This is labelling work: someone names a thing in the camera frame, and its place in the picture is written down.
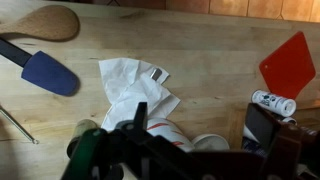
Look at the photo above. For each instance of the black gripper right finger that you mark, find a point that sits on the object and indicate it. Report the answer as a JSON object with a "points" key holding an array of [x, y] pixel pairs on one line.
{"points": [[266, 133]]}

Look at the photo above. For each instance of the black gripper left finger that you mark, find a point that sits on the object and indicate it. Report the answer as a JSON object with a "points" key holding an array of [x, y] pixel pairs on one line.
{"points": [[140, 146]]}

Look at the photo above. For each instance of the wooden spice tray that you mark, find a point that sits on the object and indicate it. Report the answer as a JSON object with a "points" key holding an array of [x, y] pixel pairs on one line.
{"points": [[237, 126]]}

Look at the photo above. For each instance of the white printed salt shaker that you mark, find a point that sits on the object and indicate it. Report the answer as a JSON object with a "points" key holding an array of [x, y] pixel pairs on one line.
{"points": [[273, 101]]}

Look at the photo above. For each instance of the white crock with orange stripes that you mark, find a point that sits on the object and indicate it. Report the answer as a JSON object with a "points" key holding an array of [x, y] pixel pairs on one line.
{"points": [[170, 131]]}

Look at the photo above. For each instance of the white ceramic bowl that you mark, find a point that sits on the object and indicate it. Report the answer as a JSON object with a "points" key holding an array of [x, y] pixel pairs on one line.
{"points": [[210, 141]]}

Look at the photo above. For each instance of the small white rag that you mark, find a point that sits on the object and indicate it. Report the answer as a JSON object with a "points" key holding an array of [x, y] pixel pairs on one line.
{"points": [[133, 86]]}

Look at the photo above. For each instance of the small glass jar dark lid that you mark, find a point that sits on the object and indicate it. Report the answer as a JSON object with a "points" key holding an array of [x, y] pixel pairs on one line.
{"points": [[80, 130]]}

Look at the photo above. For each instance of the red silicone mat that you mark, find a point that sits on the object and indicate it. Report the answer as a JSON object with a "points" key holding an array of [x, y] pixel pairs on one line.
{"points": [[288, 68]]}

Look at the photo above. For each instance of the small metal whisk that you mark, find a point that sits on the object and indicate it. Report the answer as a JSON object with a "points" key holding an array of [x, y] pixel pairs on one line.
{"points": [[16, 124]]}

